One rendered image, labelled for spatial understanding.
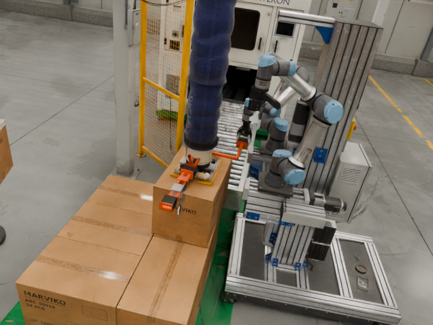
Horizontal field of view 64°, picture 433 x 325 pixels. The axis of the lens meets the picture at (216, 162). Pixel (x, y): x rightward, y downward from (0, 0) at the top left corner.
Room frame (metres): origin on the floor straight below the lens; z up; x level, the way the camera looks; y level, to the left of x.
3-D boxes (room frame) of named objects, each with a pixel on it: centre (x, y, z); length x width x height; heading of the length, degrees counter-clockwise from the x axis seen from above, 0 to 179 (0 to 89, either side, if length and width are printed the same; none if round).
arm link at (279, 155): (1.92, -0.40, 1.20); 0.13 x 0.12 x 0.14; 22
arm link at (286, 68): (1.74, -0.26, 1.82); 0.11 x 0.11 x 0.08; 22
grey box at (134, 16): (3.29, 0.91, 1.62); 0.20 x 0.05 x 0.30; 174
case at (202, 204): (2.08, 0.13, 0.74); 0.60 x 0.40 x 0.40; 170
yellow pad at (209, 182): (2.08, 0.03, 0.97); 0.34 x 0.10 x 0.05; 171
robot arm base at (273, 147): (2.42, -0.43, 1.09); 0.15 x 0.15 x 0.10
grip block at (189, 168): (1.85, 0.17, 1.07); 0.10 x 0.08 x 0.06; 81
